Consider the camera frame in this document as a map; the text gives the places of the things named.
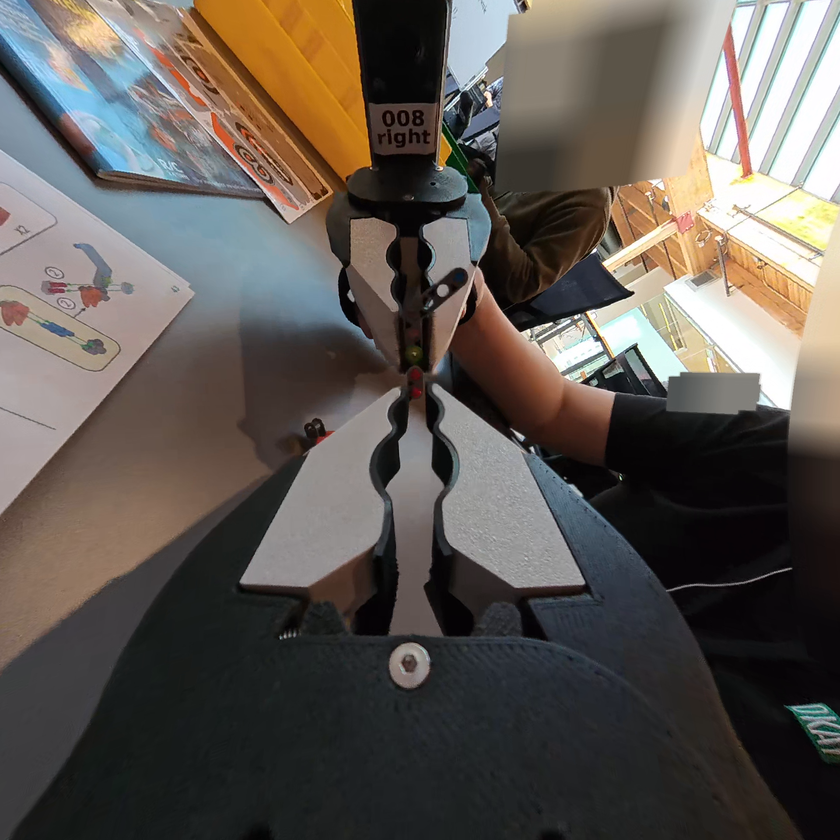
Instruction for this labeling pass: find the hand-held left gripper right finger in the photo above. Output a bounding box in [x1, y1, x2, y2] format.
[425, 382, 588, 636]

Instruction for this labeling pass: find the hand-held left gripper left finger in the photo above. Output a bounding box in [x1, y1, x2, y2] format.
[238, 386, 409, 634]

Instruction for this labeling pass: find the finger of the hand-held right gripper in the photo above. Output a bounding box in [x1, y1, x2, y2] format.
[422, 218, 476, 373]
[345, 217, 404, 370]

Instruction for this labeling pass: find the grey bent beam with pins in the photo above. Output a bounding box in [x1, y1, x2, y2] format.
[402, 268, 469, 403]

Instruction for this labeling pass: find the person's right forearm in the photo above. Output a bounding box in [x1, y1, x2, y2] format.
[451, 308, 616, 468]

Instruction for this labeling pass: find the grey desk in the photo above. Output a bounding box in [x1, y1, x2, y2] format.
[0, 72, 460, 670]

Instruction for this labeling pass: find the person's right hand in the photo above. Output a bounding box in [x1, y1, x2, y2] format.
[458, 264, 491, 327]

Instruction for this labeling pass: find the yellow storage bin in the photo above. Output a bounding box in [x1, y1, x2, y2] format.
[195, 0, 454, 181]

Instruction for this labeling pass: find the dark mesh office chair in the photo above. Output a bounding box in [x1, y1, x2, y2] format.
[505, 252, 634, 332]

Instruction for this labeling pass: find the robot sticker sheet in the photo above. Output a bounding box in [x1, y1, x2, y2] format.
[92, 0, 334, 224]

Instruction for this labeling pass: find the person's black shirt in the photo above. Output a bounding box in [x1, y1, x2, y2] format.
[587, 392, 840, 840]

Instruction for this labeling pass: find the black framed screen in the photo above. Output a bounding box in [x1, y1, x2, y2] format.
[581, 344, 667, 395]

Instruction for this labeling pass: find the blue closed manual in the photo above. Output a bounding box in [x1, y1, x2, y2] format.
[0, 0, 263, 198]

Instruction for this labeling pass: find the open instruction booklet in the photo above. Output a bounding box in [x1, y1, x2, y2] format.
[0, 150, 196, 516]

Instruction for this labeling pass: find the red pipe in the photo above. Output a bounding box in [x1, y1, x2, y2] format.
[722, 23, 754, 178]

